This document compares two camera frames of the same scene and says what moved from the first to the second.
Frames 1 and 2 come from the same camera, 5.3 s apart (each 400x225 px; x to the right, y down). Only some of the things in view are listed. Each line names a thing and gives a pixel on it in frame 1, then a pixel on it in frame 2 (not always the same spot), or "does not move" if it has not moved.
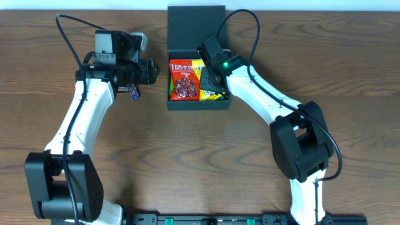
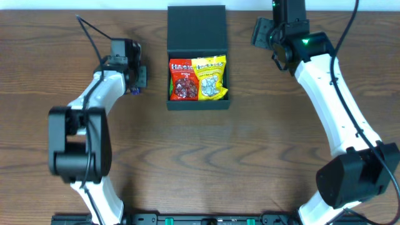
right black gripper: x=209 y=83 -> x=260 y=32
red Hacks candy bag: x=185 y=85 does not move
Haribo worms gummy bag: x=171 y=86 does not move
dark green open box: x=188 y=27 does not move
